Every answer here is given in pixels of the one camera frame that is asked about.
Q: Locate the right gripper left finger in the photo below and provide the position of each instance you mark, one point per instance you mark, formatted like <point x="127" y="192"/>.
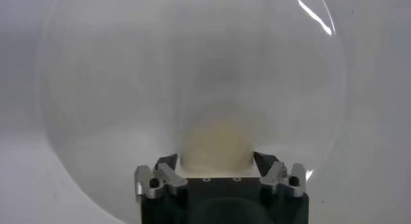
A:
<point x="160" y="180"/>

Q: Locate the round white plate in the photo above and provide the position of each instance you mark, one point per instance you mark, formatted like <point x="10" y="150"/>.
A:
<point x="128" y="68"/>

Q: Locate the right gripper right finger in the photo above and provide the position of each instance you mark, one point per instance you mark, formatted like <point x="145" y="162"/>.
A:
<point x="279" y="177"/>

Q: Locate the white steamed baozi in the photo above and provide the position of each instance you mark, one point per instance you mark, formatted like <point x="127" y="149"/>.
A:
<point x="216" y="148"/>

